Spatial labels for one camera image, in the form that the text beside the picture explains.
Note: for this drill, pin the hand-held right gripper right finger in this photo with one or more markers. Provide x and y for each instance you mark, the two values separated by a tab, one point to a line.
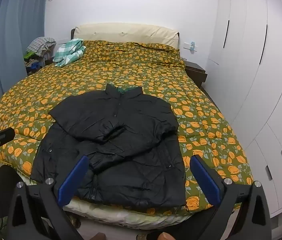
206	180

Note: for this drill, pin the green white plaid cloth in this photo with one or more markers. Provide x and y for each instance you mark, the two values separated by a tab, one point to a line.
69	52

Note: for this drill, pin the black puffer jacket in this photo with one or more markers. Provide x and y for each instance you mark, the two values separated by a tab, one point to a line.
131	155

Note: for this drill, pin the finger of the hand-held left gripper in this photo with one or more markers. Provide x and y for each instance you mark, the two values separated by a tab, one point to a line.
4	136

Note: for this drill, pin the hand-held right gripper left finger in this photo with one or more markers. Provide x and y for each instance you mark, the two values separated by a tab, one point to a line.
72	182

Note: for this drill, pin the blue grey curtain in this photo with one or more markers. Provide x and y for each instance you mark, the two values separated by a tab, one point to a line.
10	42

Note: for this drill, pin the pile of mixed clothes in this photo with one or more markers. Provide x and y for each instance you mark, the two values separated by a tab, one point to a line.
39	48

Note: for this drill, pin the dark wooden nightstand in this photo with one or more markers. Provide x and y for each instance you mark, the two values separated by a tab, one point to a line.
196	73

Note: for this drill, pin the cream padded headboard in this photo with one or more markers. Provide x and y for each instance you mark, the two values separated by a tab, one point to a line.
131	32

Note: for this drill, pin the green orange floral quilt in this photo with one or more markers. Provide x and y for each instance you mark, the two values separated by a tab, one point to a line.
156	75

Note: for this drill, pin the white wardrobe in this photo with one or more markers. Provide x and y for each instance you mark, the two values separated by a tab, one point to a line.
268	80

